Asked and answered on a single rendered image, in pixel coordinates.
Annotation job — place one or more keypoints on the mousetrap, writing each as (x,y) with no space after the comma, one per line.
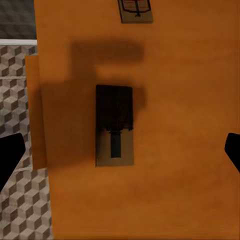
(135,11)
(114,141)

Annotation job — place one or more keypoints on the door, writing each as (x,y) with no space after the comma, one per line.
(17,20)

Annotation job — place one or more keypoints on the cabinet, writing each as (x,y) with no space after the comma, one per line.
(184,69)

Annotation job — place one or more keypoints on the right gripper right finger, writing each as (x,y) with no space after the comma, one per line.
(232,148)

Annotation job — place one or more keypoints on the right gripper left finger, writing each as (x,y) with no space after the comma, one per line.
(12,148)

